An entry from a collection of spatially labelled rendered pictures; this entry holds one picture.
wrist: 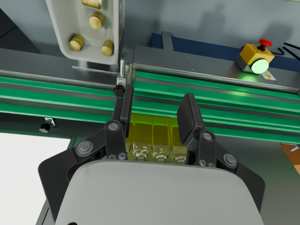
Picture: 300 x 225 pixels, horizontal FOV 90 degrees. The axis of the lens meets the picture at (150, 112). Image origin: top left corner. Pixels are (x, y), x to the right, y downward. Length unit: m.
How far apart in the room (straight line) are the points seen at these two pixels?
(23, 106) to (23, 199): 0.29
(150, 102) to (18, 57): 0.49
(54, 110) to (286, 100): 0.77
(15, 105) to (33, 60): 0.16
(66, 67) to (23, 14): 0.34
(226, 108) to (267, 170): 0.36
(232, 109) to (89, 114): 0.51
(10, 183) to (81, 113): 0.28
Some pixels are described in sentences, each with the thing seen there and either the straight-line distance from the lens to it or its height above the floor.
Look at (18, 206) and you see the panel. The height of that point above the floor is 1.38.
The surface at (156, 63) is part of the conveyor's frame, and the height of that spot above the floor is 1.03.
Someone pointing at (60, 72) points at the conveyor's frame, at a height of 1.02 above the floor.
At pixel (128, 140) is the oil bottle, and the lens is 0.43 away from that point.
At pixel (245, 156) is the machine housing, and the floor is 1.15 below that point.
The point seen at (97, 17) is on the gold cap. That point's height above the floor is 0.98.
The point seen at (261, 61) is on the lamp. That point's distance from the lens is 0.61.
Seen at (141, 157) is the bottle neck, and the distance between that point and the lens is 0.43.
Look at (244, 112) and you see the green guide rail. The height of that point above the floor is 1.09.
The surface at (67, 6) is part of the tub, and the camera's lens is 0.58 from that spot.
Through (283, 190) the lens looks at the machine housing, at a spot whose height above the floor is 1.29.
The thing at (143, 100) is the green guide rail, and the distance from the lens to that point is 0.49.
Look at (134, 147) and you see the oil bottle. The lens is 0.43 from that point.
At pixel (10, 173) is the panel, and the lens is 0.64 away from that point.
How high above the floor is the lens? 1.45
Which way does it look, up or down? 41 degrees down
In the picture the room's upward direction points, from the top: 179 degrees counter-clockwise
